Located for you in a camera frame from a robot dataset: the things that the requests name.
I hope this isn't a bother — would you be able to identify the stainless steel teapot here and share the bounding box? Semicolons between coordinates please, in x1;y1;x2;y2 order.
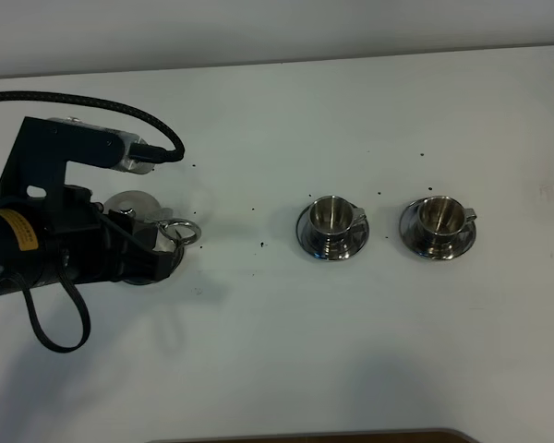
104;190;201;254

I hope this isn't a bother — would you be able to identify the black braided left camera cable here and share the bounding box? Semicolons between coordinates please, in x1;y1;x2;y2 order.
0;90;186;164

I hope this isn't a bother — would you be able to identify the left steel cup saucer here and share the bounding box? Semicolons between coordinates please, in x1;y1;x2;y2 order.
295;202;370;261

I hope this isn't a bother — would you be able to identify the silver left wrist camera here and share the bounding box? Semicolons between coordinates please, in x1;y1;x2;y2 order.
0;117;153;211

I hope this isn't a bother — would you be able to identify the stainless steel teacup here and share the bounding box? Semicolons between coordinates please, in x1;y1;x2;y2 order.
415;196;477;245
307;196;368;245

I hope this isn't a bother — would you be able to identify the steel cup saucer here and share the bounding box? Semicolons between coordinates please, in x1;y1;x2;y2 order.
295;202;370;261
398;198;476;261

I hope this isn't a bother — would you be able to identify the steel teapot saucer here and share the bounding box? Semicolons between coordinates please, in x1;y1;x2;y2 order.
116;247;184;285

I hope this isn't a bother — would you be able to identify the left stainless steel teacup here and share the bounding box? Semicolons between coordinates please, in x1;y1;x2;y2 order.
307;196;368;245

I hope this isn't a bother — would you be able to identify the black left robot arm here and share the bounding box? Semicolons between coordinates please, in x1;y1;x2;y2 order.
0;186;184;295

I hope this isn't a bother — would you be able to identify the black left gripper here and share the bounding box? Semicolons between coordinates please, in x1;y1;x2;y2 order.
36;184;180;284

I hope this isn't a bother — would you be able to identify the right steel cup saucer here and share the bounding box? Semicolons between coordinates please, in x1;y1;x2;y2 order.
398;198;476;261

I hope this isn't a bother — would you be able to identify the right stainless steel teacup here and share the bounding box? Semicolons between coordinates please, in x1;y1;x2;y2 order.
415;196;477;245

